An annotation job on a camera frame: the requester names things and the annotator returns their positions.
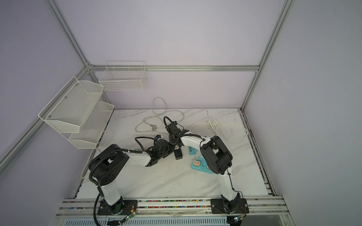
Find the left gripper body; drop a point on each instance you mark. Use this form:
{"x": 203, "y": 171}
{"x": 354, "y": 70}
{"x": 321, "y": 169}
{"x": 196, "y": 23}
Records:
{"x": 169, "y": 150}

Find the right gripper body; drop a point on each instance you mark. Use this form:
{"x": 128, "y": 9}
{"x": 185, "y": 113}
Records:
{"x": 171, "y": 139}

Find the pink adapter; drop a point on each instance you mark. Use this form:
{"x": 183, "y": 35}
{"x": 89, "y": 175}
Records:
{"x": 196, "y": 163}

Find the teal triangular power strip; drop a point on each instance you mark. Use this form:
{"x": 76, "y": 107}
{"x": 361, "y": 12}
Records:
{"x": 203, "y": 166}

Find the black power strip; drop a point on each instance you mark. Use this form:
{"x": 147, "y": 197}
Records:
{"x": 178, "y": 153}

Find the blue power strip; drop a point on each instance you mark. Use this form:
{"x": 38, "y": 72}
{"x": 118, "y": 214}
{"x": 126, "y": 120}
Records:
{"x": 192, "y": 151}

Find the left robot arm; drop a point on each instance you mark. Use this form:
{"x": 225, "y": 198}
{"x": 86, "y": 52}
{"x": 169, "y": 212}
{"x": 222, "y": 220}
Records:
{"x": 105, "y": 167}

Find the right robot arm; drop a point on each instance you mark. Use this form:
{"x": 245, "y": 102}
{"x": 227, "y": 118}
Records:
{"x": 219, "y": 160}

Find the white mesh lower shelf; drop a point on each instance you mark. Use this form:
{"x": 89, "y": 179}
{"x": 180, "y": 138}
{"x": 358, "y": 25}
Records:
{"x": 92, "y": 130}

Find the white mesh shelf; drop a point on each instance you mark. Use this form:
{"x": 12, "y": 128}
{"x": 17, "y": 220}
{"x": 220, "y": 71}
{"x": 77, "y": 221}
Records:
{"x": 68, "y": 111}
{"x": 92, "y": 130}

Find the white mesh upper shelf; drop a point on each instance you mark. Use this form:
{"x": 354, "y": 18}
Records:
{"x": 68, "y": 111}

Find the white wire basket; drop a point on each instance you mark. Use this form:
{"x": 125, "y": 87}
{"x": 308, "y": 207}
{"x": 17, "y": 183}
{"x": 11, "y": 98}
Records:
{"x": 124, "y": 76}

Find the aluminium front rail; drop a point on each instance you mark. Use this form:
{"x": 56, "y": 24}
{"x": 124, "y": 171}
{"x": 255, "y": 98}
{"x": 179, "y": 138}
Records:
{"x": 176, "y": 207}

